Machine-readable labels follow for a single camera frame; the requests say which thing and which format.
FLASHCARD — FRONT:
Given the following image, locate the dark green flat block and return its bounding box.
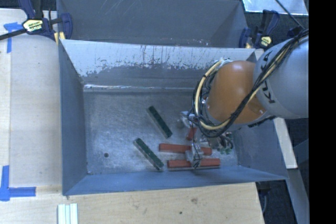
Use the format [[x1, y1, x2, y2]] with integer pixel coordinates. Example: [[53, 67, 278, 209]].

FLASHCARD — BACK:
[[133, 137, 165, 172], [146, 105, 173, 139]]

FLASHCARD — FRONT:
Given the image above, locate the grey metal bin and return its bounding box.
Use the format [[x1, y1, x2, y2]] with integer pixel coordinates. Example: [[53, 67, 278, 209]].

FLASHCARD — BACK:
[[55, 0, 290, 196]]

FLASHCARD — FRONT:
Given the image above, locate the red-brown flat block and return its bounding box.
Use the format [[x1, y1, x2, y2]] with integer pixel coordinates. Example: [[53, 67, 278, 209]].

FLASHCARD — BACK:
[[158, 143, 213, 156], [185, 126, 198, 142], [166, 157, 222, 169]]

